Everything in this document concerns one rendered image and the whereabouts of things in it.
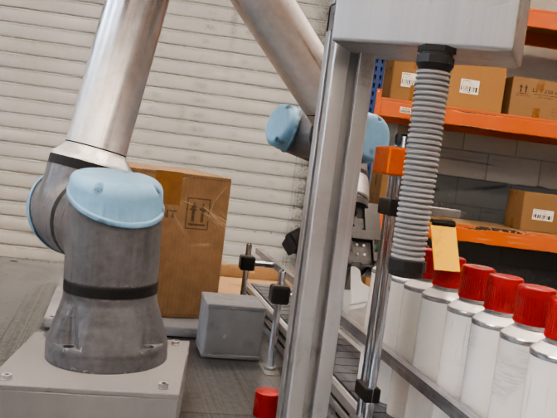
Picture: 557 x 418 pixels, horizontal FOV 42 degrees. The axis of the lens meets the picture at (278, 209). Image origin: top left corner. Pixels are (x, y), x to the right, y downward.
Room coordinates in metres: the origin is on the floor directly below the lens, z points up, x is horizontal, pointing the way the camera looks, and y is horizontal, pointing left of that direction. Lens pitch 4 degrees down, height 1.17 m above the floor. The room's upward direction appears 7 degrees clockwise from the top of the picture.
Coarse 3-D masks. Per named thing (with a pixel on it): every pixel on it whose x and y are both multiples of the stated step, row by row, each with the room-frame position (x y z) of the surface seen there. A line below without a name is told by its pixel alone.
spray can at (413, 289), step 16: (432, 256) 0.83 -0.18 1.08; (432, 272) 0.83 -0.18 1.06; (416, 288) 0.83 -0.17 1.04; (416, 304) 0.83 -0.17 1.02; (400, 320) 0.84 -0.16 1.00; (416, 320) 0.83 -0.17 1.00; (400, 336) 0.84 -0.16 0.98; (400, 352) 0.84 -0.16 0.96; (400, 384) 0.83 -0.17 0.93; (400, 400) 0.83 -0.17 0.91; (400, 416) 0.83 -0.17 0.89
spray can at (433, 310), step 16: (448, 272) 0.78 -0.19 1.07; (432, 288) 0.80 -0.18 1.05; (448, 288) 0.78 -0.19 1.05; (432, 304) 0.78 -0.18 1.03; (432, 320) 0.78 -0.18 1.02; (416, 336) 0.80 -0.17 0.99; (432, 336) 0.78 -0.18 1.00; (416, 352) 0.79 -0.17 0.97; (432, 352) 0.78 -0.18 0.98; (432, 368) 0.78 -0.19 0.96; (416, 400) 0.78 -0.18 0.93; (416, 416) 0.78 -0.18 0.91
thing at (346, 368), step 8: (256, 288) 1.58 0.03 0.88; (264, 288) 1.60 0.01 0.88; (264, 296) 1.50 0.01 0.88; (272, 304) 1.43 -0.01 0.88; (288, 304) 1.45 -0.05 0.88; (288, 312) 1.37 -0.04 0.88; (344, 344) 1.18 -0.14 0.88; (336, 352) 1.12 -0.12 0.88; (344, 352) 1.12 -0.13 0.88; (352, 352) 1.13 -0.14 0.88; (360, 352) 1.14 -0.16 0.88; (336, 360) 1.07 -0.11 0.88; (344, 360) 1.08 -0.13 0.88; (352, 360) 1.08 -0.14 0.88; (336, 368) 1.03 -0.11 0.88; (344, 368) 1.03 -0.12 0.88; (352, 368) 1.04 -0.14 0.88; (336, 376) 0.99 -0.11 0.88; (344, 376) 1.00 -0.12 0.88; (352, 376) 1.00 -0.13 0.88; (344, 384) 0.96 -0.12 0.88; (352, 384) 0.96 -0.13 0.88; (352, 392) 0.93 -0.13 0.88; (376, 408) 0.88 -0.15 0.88; (384, 408) 0.88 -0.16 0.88; (376, 416) 0.85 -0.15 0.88; (384, 416) 0.85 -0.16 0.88
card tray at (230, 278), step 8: (224, 264) 1.95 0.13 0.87; (232, 264) 1.95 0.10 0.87; (224, 272) 1.95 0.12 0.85; (232, 272) 1.95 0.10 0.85; (240, 272) 1.96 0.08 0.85; (256, 272) 1.97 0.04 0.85; (264, 272) 1.97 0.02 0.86; (272, 272) 1.98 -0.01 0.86; (224, 280) 1.89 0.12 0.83; (232, 280) 1.90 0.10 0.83; (240, 280) 1.92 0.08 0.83; (248, 280) 1.93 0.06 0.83; (256, 280) 1.95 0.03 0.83; (264, 280) 1.97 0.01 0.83; (272, 280) 1.98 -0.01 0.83; (224, 288) 1.78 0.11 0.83; (232, 288) 1.80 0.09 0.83; (240, 288) 1.81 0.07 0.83
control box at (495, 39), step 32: (352, 0) 0.70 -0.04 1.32; (384, 0) 0.69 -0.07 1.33; (416, 0) 0.68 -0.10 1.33; (448, 0) 0.67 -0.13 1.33; (480, 0) 0.66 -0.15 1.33; (512, 0) 0.65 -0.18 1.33; (352, 32) 0.70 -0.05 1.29; (384, 32) 0.69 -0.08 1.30; (416, 32) 0.68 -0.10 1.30; (448, 32) 0.67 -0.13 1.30; (480, 32) 0.66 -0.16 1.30; (512, 32) 0.65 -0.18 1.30; (480, 64) 0.73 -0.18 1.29; (512, 64) 0.71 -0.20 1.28
